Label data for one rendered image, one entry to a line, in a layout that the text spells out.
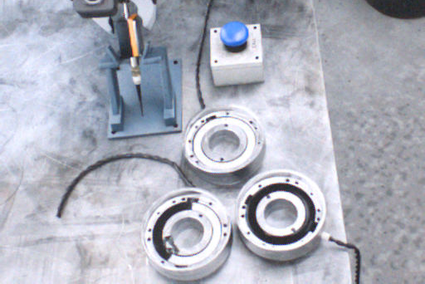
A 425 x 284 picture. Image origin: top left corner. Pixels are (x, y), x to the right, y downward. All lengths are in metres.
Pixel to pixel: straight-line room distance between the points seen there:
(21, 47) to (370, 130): 1.06
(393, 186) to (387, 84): 0.32
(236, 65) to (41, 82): 0.29
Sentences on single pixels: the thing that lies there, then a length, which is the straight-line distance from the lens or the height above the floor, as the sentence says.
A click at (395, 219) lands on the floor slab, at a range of 1.81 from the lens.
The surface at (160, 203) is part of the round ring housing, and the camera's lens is 0.88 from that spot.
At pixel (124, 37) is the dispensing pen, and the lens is 0.93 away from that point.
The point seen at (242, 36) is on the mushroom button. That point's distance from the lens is 0.97.
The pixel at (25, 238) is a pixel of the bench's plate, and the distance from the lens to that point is 0.95.
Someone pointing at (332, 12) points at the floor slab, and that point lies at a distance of 2.21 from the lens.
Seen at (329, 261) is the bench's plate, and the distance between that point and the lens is 0.87.
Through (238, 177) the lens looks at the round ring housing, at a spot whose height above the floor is 0.82.
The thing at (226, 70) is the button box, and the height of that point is 0.83.
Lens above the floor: 1.59
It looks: 50 degrees down
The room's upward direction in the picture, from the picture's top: 9 degrees counter-clockwise
